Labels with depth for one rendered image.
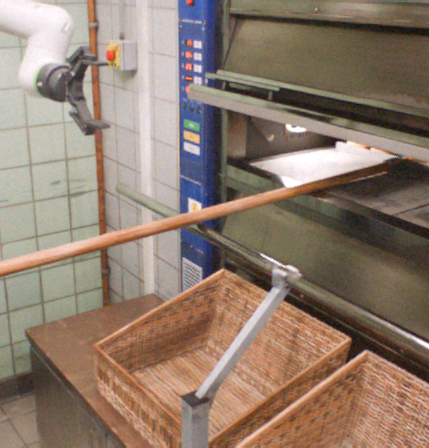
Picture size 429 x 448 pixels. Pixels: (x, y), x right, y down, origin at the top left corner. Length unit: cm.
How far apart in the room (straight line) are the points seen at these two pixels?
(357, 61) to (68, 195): 157
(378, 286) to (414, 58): 55
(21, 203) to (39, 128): 31
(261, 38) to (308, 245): 59
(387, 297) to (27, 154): 161
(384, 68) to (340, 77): 13
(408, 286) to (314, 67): 59
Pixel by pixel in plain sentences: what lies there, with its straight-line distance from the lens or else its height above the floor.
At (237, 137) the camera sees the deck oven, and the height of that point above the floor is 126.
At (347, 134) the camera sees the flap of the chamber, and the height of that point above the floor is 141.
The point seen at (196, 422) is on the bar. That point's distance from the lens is 137.
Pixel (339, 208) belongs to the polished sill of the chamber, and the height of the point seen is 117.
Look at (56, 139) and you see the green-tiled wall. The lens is 280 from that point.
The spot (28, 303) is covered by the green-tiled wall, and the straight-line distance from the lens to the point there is 297.
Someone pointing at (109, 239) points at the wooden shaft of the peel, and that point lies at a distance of 146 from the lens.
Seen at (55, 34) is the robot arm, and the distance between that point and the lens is 178.
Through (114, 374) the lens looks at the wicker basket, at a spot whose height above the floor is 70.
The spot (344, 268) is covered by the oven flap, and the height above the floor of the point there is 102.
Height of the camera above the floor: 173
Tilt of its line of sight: 20 degrees down
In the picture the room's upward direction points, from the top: straight up
